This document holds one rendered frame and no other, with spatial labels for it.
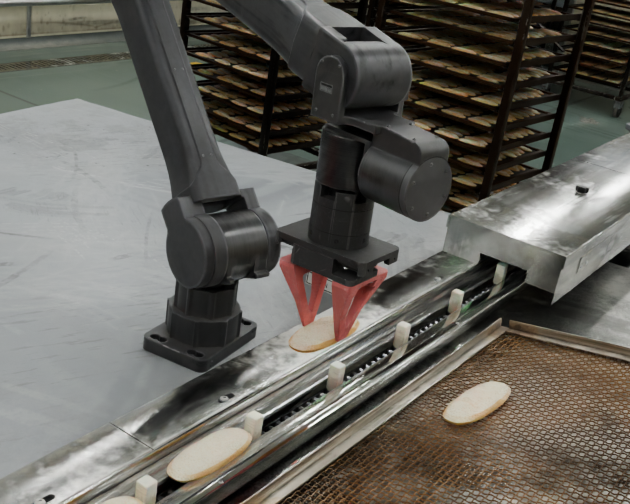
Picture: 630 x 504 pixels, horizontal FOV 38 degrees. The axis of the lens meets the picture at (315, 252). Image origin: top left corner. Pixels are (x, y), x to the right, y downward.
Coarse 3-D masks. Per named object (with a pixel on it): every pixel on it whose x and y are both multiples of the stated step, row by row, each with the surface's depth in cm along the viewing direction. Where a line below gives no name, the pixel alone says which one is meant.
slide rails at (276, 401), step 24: (456, 288) 123; (432, 312) 115; (456, 312) 116; (384, 336) 108; (336, 360) 101; (384, 360) 102; (288, 384) 95; (312, 384) 95; (264, 408) 90; (312, 408) 91; (168, 456) 81; (240, 456) 82
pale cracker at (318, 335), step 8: (320, 320) 90; (328, 320) 90; (304, 328) 88; (312, 328) 88; (320, 328) 88; (328, 328) 88; (352, 328) 90; (296, 336) 86; (304, 336) 86; (312, 336) 86; (320, 336) 87; (328, 336) 87; (296, 344) 85; (304, 344) 85; (312, 344) 86; (320, 344) 86; (328, 344) 87; (304, 352) 85
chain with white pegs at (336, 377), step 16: (496, 272) 129; (512, 272) 134; (464, 304) 122; (432, 320) 115; (400, 336) 107; (384, 352) 106; (336, 368) 95; (336, 384) 96; (304, 400) 94; (256, 416) 85; (288, 416) 92; (256, 432) 85; (144, 480) 74; (144, 496) 74; (160, 496) 77
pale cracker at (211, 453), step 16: (224, 432) 84; (240, 432) 84; (192, 448) 81; (208, 448) 81; (224, 448) 81; (240, 448) 82; (176, 464) 79; (192, 464) 79; (208, 464) 79; (224, 464) 80; (176, 480) 77; (192, 480) 78
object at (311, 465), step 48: (480, 336) 101; (528, 336) 103; (576, 336) 100; (432, 384) 91; (624, 384) 91; (432, 432) 82; (480, 432) 82; (528, 432) 82; (576, 432) 82; (288, 480) 73; (336, 480) 74; (384, 480) 74; (432, 480) 74; (528, 480) 74; (576, 480) 74; (624, 480) 74
